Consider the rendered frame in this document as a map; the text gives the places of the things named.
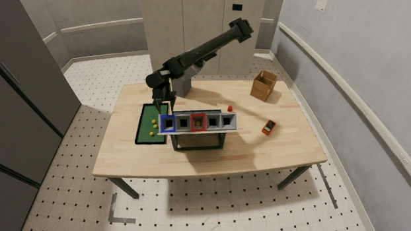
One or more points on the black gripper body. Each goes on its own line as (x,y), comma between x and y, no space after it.
(172,97)

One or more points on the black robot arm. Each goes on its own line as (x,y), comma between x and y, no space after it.
(174,68)

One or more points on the green tray with black rim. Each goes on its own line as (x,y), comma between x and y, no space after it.
(145,126)

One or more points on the white curved cover panel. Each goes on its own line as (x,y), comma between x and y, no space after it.
(210,127)

